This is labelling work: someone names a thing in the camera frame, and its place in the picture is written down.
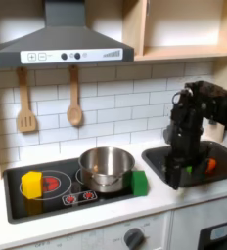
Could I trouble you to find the black appliance door window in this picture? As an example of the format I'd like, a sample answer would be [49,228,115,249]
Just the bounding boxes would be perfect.
[197,219,227,250]

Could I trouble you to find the wooden shelf cabinet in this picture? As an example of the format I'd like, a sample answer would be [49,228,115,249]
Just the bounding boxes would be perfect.
[122,0,227,143]

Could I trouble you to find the dark grey sink basin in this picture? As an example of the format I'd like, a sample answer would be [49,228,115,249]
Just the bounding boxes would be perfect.
[141,140,227,189]

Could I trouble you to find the white oven front panel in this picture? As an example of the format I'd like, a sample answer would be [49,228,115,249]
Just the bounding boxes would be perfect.
[7,211,172,250]

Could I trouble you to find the grey oven knob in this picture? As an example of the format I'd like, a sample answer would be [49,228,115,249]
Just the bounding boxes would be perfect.
[123,227,146,250]

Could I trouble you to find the wooden spoon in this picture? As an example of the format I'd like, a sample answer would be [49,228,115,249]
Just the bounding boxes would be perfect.
[67,64,84,127]

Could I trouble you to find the orange toy carrot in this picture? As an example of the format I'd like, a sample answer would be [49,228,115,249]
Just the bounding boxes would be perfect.
[185,157,218,174]

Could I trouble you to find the dark grey tap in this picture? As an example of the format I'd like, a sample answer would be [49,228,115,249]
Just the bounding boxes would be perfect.
[162,118,218,146]

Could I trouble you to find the green block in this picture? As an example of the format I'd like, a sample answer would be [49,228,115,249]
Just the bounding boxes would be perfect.
[130,170,149,197]

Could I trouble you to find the grey range hood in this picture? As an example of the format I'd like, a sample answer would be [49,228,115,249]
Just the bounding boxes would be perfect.
[0,0,135,68]

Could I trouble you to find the steel pot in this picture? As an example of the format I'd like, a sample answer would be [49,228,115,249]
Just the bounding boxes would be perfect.
[77,146,136,193]

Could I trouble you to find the black toy stove top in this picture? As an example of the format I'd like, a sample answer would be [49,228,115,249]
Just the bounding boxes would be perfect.
[2,151,147,225]

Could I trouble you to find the yellow block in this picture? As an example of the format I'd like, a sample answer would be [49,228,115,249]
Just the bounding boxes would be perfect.
[21,170,44,200]

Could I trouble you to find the wooden slotted spatula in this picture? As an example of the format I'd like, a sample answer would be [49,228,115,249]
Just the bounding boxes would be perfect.
[16,66,38,133]

